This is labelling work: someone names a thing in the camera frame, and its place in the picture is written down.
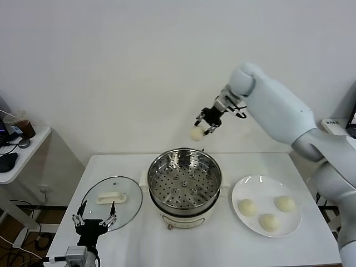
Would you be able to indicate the cream electric cooking pot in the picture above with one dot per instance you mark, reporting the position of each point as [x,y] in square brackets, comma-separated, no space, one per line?
[183,221]

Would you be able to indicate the white round plate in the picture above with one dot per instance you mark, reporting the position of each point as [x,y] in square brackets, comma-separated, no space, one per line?
[267,189]

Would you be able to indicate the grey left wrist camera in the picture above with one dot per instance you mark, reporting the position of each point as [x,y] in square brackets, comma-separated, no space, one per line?
[75,253]

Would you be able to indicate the stainless steel steamer basket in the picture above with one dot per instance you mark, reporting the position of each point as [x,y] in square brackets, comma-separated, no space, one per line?
[167,192]

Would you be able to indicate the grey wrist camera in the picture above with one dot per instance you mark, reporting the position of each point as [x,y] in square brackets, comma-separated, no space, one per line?
[222,102]
[75,253]

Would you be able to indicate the white steamed baozi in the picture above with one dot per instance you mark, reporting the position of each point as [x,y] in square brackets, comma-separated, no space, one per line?
[269,222]
[246,207]
[196,134]
[284,203]

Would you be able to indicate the white wall outlet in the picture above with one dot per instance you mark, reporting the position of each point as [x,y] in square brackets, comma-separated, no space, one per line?
[46,190]

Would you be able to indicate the white side desk with mouse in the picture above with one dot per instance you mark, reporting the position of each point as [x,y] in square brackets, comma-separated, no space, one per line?
[36,144]

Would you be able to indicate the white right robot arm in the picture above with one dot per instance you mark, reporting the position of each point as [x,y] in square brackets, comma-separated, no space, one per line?
[278,105]

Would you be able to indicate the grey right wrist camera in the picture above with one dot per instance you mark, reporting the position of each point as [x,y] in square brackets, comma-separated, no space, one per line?
[222,102]

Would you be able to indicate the white side desk with laptop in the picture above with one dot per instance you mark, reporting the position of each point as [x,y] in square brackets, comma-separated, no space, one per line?
[333,126]

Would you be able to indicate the dark laptop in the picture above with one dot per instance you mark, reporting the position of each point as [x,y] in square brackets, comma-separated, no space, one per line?
[352,122]

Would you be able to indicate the plastic iced coffee cup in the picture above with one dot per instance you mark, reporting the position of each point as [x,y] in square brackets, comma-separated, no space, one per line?
[26,128]

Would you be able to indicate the black computer mouse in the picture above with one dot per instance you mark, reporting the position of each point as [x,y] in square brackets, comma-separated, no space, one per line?
[7,162]

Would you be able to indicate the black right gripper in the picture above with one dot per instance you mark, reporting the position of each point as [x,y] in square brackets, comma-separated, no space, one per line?
[213,116]

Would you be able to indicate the dark monitor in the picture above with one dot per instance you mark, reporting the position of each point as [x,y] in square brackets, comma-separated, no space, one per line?
[3,122]

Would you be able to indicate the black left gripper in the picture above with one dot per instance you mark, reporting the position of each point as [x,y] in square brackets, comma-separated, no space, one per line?
[90,229]

